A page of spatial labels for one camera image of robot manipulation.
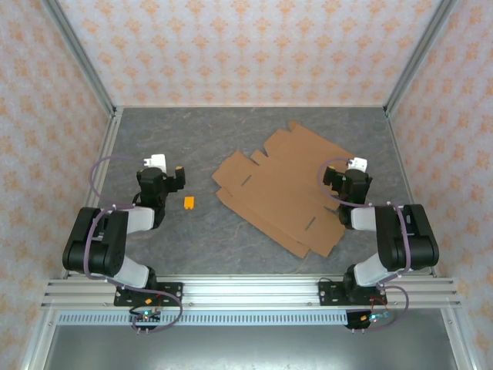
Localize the brown cardboard box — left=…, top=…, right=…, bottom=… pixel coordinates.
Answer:
left=210, top=120, right=357, bottom=258

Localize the grey slotted cable duct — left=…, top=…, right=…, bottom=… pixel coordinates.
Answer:
left=56, top=311, right=350, bottom=327

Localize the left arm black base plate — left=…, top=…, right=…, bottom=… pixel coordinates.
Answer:
left=113, top=281, right=184, bottom=308

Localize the long aluminium mounting beam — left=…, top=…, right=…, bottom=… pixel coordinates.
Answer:
left=41, top=275, right=462, bottom=310

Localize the black bracket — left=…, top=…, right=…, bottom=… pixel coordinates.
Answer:
left=344, top=311, right=371, bottom=332
left=132, top=320, right=163, bottom=335

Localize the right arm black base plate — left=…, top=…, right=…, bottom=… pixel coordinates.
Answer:
left=317, top=281, right=388, bottom=308

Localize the grey metal sheet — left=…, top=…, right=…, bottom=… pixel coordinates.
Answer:
left=40, top=325, right=461, bottom=370

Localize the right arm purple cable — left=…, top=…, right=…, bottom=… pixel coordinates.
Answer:
left=317, top=156, right=411, bottom=332

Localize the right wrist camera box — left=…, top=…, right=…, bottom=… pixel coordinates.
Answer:
left=346, top=156, right=370, bottom=173

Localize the tall aluminium frame post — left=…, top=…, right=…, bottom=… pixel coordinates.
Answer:
left=383, top=0, right=459, bottom=116
left=40, top=0, right=119, bottom=119

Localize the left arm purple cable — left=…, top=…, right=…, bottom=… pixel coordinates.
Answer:
left=82, top=154, right=184, bottom=335

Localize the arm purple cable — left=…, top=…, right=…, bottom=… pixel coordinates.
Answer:
left=82, top=154, right=184, bottom=335
left=317, top=156, right=411, bottom=332

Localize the short aluminium frame post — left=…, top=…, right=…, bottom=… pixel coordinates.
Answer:
left=441, top=308, right=475, bottom=370
left=21, top=308, right=59, bottom=370

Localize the grey object at corner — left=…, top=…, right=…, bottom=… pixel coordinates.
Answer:
left=143, top=153, right=168, bottom=173

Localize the aluminium side rail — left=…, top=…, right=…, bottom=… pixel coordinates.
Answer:
left=384, top=109, right=440, bottom=278
left=68, top=107, right=124, bottom=279

